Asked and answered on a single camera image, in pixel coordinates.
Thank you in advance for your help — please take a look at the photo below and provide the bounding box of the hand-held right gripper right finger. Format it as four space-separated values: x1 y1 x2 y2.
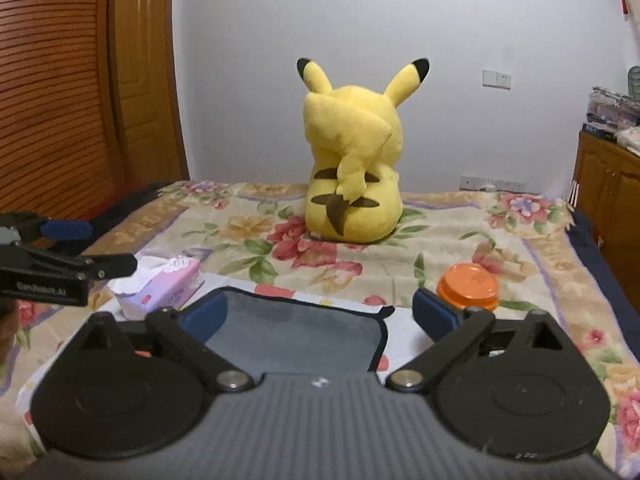
386 287 567 392

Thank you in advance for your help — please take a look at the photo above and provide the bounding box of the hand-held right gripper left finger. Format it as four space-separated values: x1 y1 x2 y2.
80 291 256 394

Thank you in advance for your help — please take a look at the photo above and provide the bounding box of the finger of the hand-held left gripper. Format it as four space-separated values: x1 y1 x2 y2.
10 242 139 282
19 212 94 242

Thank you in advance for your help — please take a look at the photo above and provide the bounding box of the grey towel with dark edging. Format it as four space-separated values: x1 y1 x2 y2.
204 286 391 374

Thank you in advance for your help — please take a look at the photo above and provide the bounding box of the orange round lid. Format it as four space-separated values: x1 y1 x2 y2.
436 263 500 312

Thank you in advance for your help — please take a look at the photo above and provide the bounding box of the purple tissue pack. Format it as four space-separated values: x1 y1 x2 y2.
109 255 205 322

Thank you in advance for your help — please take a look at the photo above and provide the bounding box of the floral blanket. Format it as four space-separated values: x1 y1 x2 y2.
0 180 640 478

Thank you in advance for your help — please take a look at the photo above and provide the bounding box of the wooden slatted wardrobe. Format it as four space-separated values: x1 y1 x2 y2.
0 0 121 221

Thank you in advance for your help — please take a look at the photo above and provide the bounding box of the yellow plush toy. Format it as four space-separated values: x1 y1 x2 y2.
296 57 431 245

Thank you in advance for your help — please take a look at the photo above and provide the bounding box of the wooden door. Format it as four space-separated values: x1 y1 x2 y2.
100 0 191 188

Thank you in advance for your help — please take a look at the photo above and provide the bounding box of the dark blue bed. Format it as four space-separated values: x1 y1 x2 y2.
87 180 640 356

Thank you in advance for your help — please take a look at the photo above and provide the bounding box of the wooden cabinet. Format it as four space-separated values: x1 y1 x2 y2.
569 131 640 311

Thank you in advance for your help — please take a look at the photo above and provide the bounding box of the white folded cloth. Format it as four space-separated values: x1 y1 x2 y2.
616 127 640 157

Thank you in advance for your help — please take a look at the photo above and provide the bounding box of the white wall socket strip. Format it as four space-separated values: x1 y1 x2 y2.
459 175 529 192

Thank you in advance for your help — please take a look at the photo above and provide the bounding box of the white wall switch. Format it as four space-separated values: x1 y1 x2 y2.
482 69 512 90

